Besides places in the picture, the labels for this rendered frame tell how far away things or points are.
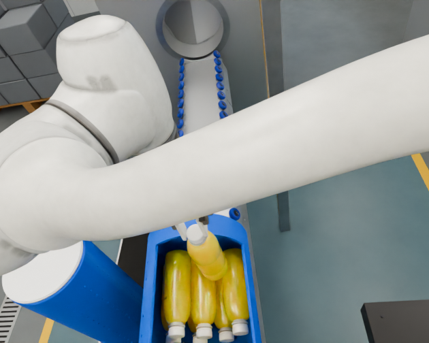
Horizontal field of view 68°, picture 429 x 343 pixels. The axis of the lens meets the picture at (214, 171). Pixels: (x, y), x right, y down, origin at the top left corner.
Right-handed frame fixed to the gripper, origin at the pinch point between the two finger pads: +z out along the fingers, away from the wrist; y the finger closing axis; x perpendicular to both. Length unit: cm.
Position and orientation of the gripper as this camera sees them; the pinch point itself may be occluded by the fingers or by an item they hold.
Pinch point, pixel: (191, 224)
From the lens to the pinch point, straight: 64.9
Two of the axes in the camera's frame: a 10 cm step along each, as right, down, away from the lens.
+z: 2.0, 6.2, 7.6
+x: 0.6, 7.6, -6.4
